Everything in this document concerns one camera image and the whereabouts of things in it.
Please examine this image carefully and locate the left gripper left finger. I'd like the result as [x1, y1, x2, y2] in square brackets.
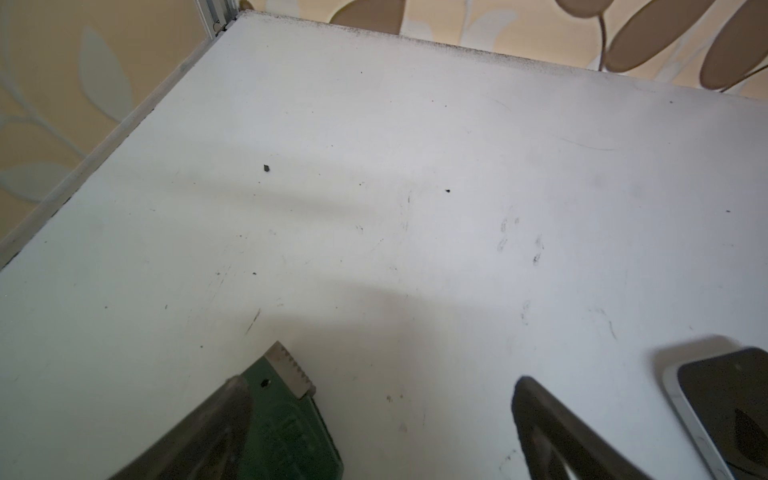
[113, 376, 253, 479]

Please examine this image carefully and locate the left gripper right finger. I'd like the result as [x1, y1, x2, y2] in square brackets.
[511, 376, 648, 479]

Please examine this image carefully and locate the black phone front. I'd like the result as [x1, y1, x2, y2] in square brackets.
[661, 346, 767, 480]

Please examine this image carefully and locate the green black hand tool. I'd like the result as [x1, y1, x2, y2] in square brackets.
[238, 341, 344, 479]

